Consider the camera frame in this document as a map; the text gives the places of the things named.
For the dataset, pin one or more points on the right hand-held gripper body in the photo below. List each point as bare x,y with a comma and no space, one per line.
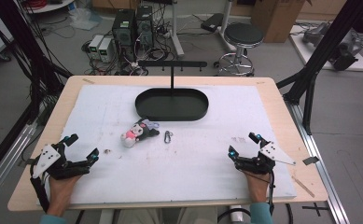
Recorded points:
258,165

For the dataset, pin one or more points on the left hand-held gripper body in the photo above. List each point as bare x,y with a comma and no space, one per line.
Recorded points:
50,158

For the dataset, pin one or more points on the black pink plush toy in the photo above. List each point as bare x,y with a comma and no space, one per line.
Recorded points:
135,133

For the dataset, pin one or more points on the black hook stand with tray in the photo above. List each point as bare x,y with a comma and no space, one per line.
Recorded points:
173,105

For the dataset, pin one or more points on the person's right hand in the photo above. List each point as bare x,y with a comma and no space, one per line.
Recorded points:
257,185

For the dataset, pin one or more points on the person's left hand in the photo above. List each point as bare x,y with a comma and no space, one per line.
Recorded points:
61,189

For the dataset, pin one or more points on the small brown scrap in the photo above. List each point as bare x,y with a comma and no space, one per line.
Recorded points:
107,151

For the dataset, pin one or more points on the black tape piece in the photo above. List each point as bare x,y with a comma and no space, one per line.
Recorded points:
26,161
310,160

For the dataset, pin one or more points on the thin wooden stick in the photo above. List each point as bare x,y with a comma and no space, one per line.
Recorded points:
303,186

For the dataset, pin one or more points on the white foam board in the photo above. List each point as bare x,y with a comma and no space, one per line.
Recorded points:
185,168

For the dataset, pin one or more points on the beige tape strip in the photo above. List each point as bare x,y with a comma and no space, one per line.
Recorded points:
88,81

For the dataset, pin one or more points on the black tape cross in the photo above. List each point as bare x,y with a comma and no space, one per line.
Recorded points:
316,209

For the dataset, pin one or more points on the white power supply unit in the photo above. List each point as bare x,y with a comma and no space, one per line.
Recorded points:
95,45
106,49

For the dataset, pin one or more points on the white floor board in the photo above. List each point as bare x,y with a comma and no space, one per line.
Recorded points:
303,51

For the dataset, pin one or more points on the black round stool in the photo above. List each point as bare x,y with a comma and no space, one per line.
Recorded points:
244,34

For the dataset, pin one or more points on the brown cardboard box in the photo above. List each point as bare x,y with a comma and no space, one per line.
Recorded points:
275,18

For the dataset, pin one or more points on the black computer tower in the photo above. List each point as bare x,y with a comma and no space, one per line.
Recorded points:
123,31
145,25

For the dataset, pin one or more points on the clear plastic bag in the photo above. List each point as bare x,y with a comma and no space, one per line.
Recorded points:
84,18

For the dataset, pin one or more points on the white desk leg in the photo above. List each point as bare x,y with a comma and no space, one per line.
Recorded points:
176,34
227,18

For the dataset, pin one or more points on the flat black box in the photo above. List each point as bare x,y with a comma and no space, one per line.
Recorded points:
212,22

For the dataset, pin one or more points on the grey machine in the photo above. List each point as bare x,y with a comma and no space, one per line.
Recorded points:
344,46

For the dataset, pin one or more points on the white round table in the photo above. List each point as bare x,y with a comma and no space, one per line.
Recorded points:
50,5

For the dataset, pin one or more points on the aluminium rail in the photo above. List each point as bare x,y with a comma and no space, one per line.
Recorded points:
313,149
11,149

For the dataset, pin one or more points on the black metal frame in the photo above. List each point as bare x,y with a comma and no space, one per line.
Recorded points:
30,46
325,40

